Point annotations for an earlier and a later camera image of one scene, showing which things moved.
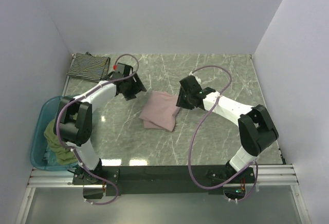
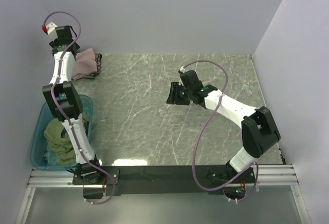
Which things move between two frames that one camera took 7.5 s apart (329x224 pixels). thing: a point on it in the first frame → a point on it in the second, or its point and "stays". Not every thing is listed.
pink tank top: x=159 y=113 → x=85 y=63
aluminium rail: x=46 y=179 stays
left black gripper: x=138 y=87 → x=54 y=43
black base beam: x=163 y=180 stays
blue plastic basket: x=40 y=155 stays
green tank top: x=64 y=155 stays
